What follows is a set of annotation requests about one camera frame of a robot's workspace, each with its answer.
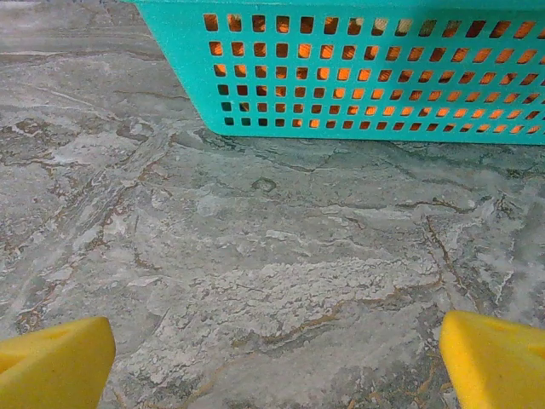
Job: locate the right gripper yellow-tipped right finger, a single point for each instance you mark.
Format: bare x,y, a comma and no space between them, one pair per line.
498,366

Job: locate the teal plastic basket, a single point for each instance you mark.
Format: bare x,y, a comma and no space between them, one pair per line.
179,38

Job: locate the orange crumpled trousers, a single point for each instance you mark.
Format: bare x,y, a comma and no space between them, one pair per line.
343,74

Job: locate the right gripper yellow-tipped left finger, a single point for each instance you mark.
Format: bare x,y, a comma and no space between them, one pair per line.
51,366

